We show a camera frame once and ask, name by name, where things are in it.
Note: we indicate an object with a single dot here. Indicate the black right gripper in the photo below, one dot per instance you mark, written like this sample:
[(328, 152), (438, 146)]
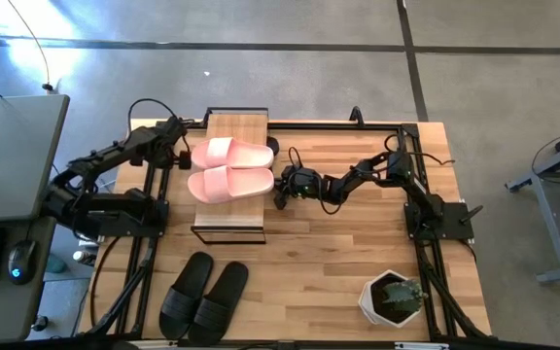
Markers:
[(309, 185)]

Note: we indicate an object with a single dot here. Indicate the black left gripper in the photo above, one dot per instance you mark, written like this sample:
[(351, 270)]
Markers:
[(173, 136)]

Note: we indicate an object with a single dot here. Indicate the black rubber slide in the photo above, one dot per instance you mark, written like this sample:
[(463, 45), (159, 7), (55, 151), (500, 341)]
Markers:
[(185, 296), (274, 146), (219, 306)]

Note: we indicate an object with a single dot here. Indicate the pink rubber slide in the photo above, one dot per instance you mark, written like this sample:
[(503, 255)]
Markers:
[(248, 155), (248, 184)]

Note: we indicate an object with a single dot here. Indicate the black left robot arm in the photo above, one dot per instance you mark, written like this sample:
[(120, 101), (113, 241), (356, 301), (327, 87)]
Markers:
[(110, 150)]

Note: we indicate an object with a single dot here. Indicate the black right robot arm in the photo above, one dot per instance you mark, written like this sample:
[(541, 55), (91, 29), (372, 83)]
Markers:
[(421, 204)]

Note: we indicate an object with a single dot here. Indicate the white hexagonal plant pot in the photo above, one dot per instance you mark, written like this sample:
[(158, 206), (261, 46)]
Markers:
[(370, 306)]

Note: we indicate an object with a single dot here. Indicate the light gray desk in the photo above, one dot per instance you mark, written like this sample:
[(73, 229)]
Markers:
[(12, 160)]

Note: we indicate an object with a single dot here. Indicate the green cactus plant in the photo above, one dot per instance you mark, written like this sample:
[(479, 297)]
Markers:
[(401, 294)]

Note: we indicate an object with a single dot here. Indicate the teal round object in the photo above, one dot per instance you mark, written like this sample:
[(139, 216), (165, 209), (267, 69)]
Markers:
[(57, 265)]

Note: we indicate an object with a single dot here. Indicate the black computer mouse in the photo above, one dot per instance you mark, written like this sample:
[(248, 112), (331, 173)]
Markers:
[(21, 260)]

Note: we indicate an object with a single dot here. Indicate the black round knob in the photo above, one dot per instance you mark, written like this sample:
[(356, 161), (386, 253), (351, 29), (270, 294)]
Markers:
[(40, 323)]

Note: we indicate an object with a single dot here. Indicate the gray metal table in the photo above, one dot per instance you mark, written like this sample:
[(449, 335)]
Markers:
[(549, 228)]

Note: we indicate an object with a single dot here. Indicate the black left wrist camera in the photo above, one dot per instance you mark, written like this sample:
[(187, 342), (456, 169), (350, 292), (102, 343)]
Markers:
[(185, 160)]

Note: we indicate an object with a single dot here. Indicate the wooden shelf with black frame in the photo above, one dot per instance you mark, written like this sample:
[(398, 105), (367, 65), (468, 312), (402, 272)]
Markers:
[(236, 127)]

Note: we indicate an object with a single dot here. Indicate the black aluminium table frame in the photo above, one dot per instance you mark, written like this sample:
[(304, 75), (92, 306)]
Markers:
[(333, 126)]

